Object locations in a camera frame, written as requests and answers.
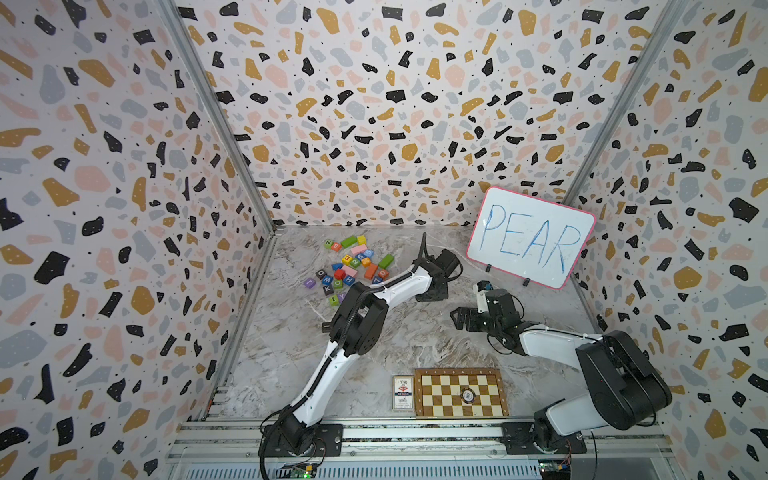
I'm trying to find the long green block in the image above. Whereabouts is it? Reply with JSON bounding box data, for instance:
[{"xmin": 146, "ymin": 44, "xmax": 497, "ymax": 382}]
[{"xmin": 378, "ymin": 254, "xmax": 394, "ymax": 269}]

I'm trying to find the pink framed whiteboard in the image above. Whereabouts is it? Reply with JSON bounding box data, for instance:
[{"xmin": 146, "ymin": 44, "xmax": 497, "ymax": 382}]
[{"xmin": 466, "ymin": 187, "xmax": 596, "ymax": 290}]

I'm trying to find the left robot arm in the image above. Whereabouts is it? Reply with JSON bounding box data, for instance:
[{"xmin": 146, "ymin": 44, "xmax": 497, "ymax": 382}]
[{"xmin": 258, "ymin": 245, "xmax": 463, "ymax": 462}]

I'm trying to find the wooden chessboard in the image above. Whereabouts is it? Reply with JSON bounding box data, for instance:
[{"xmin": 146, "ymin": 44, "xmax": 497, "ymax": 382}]
[{"xmin": 414, "ymin": 368, "xmax": 509, "ymax": 419}]

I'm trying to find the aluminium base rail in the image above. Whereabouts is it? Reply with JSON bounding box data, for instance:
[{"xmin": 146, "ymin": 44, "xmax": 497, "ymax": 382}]
[{"xmin": 165, "ymin": 418, "xmax": 684, "ymax": 479}]

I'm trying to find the long orange block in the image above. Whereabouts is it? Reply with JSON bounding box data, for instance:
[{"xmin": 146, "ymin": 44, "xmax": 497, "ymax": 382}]
[{"xmin": 364, "ymin": 263, "xmax": 378, "ymax": 280}]

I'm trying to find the playing card box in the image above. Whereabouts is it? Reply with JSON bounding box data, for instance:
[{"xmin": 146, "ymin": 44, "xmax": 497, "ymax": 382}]
[{"xmin": 392, "ymin": 375, "xmax": 414, "ymax": 412}]

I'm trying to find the chess piece on board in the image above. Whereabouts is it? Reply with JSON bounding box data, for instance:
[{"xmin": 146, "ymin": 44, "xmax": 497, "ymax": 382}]
[{"xmin": 461, "ymin": 388, "xmax": 476, "ymax": 404}]

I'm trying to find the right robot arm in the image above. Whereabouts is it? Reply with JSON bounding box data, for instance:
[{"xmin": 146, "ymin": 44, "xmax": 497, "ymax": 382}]
[{"xmin": 450, "ymin": 281, "xmax": 672, "ymax": 453}]

